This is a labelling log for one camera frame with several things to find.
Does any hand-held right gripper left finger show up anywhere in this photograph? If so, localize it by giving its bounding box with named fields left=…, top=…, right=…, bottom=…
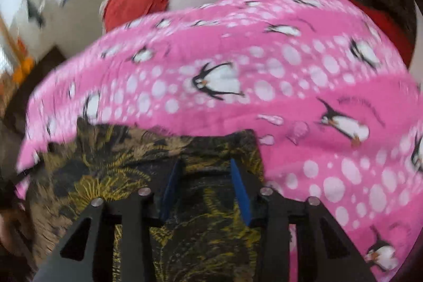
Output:
left=33, top=158, right=184, bottom=282

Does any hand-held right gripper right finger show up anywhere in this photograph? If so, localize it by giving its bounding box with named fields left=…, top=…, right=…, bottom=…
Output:
left=229, top=158, right=377, bottom=282

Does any dark floral patterned garment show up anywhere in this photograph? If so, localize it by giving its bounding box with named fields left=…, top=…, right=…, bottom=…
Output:
left=25, top=118, right=269, bottom=282

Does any pink penguin print blanket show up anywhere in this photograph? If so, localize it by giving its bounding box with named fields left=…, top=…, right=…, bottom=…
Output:
left=15, top=0, right=423, bottom=273

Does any dark wooden sideboard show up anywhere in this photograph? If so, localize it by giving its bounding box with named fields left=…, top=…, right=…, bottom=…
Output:
left=0, top=44, right=72, bottom=137

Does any red heart-shaped pillow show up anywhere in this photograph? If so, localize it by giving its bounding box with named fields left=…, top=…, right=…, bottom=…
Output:
left=103, top=0, right=171, bottom=33

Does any orange box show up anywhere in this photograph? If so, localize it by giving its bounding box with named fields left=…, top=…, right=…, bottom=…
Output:
left=12, top=56, right=35, bottom=83

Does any dark hanging cloth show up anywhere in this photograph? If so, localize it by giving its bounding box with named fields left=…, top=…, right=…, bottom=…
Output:
left=26, top=0, right=46, bottom=29

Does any red cloth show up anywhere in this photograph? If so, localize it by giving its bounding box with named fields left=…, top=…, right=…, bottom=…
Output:
left=347, top=0, right=416, bottom=68

